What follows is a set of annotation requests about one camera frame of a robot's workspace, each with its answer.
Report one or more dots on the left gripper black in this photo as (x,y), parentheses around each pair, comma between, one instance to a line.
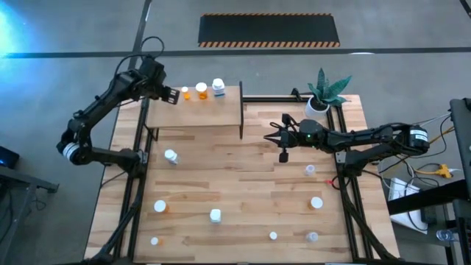
(152,77)

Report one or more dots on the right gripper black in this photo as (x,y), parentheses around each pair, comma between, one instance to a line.
(290,138)

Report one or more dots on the small orange pill bottle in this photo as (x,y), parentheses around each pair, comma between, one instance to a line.
(185,92)
(273,235)
(154,241)

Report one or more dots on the clear pill bottle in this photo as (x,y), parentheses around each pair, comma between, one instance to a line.
(310,169)
(312,236)

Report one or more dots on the large orange pill bottle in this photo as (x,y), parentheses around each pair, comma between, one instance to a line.
(201,90)
(160,206)
(316,202)

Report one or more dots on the white bottle with blue label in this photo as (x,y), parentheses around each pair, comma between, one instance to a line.
(218,87)

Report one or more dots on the pale bottle with white cap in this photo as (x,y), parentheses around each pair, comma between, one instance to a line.
(171,156)

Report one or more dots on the white melatonin bottle teal label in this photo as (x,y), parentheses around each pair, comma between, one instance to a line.
(215,215)

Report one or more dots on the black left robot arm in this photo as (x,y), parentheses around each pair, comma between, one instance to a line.
(99,103)

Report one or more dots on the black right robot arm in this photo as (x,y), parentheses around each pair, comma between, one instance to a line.
(368,136)

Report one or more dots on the wooden shelf with black legs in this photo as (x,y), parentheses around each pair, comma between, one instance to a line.
(198,112)

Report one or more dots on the small red connector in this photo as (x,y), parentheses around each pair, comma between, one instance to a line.
(328,180)

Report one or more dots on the snake plant in white pot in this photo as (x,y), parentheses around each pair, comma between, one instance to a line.
(325,86)

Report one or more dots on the black hazard-striped floor mat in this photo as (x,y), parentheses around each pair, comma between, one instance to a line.
(268,29)

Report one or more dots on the white power strip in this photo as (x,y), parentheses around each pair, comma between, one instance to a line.
(399,191)

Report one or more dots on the dark device with blue light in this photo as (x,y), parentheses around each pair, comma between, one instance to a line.
(9,156)

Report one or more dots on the black equipment cart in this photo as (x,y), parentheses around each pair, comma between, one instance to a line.
(461,147)

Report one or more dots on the clear plastic water bottle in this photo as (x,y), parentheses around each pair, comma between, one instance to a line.
(446,235)

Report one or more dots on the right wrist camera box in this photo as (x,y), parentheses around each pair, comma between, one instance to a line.
(283,157)

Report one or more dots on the black aluminium rig frame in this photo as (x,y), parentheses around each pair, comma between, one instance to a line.
(265,99)

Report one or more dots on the grey metal mounting bracket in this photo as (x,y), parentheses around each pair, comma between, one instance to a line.
(340,157)
(142,157)

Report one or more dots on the black desk frame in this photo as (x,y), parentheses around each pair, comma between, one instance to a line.
(22,176)

